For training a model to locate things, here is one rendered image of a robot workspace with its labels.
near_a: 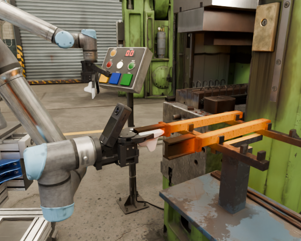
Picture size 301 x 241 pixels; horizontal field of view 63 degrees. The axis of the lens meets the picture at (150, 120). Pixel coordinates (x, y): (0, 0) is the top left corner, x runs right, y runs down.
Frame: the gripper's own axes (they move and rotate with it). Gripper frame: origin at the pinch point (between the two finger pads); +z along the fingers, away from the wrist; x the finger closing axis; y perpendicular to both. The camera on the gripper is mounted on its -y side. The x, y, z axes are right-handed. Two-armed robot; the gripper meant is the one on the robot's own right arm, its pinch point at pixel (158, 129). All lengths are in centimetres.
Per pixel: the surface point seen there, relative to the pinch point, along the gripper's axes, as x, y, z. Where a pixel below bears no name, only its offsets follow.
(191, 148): 13.4, 1.6, 1.2
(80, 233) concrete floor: -84, 97, -7
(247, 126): 13.4, -0.7, 22.3
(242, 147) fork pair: 22.3, -0.1, 9.4
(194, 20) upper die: -35, -34, 42
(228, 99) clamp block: -17, -1, 48
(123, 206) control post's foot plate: -95, 96, 29
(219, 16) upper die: -28, -36, 50
